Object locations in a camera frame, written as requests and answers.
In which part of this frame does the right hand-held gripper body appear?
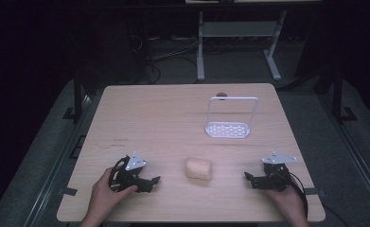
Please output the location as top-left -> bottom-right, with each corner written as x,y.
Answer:
256,151 -> 298,193

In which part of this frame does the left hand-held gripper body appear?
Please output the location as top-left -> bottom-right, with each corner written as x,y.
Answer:
108,150 -> 152,193

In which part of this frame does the white perforated sponge holder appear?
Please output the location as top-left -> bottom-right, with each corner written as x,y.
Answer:
203,96 -> 259,140

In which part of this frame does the person's right hand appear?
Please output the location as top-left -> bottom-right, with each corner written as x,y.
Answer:
262,184 -> 308,221

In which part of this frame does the person's left hand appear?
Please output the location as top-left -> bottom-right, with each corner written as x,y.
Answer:
90,167 -> 139,218

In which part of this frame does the grey tape strip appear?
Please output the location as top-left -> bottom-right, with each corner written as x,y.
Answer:
57,186 -> 79,197
305,187 -> 326,197

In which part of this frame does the aluminium frame rail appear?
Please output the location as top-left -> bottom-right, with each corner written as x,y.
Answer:
318,93 -> 370,218
22,94 -> 94,227

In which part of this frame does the black metal post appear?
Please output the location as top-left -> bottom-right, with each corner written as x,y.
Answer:
331,64 -> 359,125
62,68 -> 86,125

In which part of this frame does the bundle of floor cables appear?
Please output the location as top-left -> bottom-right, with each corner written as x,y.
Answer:
129,32 -> 200,85

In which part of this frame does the white metal desk frame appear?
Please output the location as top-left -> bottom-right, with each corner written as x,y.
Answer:
196,9 -> 289,82

